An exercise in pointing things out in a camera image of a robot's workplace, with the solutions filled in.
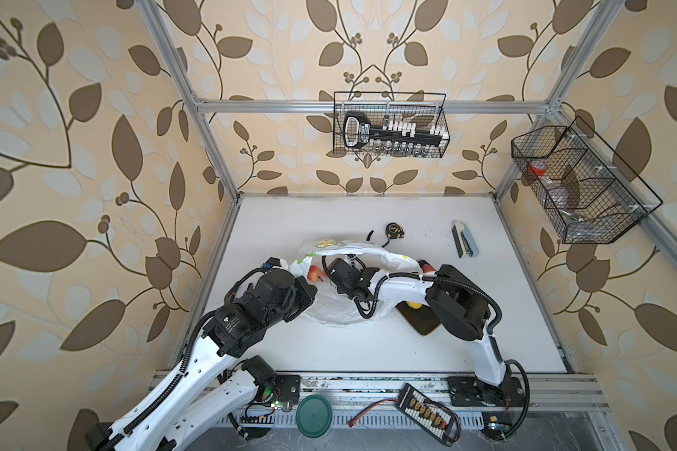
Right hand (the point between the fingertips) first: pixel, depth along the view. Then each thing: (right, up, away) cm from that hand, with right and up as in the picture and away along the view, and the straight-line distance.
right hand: (346, 279), depth 95 cm
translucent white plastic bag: (-5, -6, -9) cm, 12 cm away
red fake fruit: (+28, +3, +4) cm, 29 cm away
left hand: (-6, +3, -25) cm, 26 cm away
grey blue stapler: (+43, +12, +7) cm, 45 cm away
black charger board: (+21, -29, -25) cm, 44 cm away
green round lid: (-7, -24, -32) cm, 41 cm away
